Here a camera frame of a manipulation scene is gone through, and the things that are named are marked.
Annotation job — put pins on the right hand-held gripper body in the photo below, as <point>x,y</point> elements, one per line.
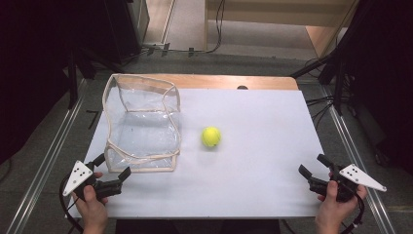
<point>352,177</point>

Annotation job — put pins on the white table sheet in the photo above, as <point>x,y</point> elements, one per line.
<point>227,156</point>

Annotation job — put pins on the yellow tennis ball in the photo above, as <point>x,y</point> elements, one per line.
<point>211,136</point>

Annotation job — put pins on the aluminium floor rail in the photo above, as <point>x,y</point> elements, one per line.
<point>355,162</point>
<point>45,162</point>

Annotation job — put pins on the clear plastic bag beige trim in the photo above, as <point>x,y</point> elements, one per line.
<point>142,130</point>

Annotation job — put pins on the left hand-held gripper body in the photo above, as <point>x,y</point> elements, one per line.
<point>79,175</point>

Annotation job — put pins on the person's right hand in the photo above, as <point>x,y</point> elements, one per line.
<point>332,208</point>

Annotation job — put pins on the light wooden shelf unit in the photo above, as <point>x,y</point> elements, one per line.
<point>279,19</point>

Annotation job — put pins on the person's left hand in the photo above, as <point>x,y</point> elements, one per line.
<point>92,208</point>

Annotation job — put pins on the black cabinet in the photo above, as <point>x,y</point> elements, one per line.
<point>120,29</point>

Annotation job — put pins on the black metal stand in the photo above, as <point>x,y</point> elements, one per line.
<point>328,63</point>

